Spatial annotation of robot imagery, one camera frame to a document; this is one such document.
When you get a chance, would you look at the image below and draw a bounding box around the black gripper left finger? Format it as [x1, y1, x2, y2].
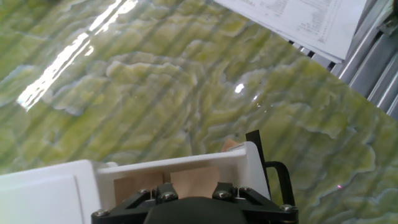
[91, 182, 180, 224]

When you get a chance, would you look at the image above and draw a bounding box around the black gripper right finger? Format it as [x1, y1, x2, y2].
[212, 182, 299, 224]

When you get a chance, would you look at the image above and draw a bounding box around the white drawer with black handle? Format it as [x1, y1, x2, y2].
[95, 129, 296, 212]

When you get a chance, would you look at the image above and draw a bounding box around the wooden cube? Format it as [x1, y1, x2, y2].
[221, 138, 241, 153]

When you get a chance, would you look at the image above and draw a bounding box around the green marble pattern mat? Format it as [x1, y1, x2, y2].
[0, 0, 398, 224]

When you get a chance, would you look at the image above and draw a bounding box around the paper sheet with printed tables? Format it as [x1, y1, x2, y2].
[213, 0, 368, 65]

